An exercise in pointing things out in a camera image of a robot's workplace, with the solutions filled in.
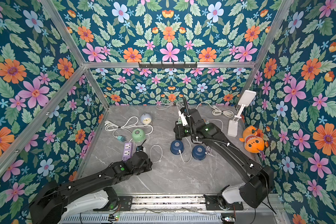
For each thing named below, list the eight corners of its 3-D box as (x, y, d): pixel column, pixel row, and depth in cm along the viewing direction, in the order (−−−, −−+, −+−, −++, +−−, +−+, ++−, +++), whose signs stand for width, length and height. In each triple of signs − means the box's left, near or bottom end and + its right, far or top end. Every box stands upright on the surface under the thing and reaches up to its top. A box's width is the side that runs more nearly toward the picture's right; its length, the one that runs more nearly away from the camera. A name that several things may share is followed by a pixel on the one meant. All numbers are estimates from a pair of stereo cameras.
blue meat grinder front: (192, 162, 89) (193, 155, 81) (191, 152, 94) (192, 145, 86) (203, 162, 89) (206, 155, 81) (202, 152, 94) (204, 145, 86)
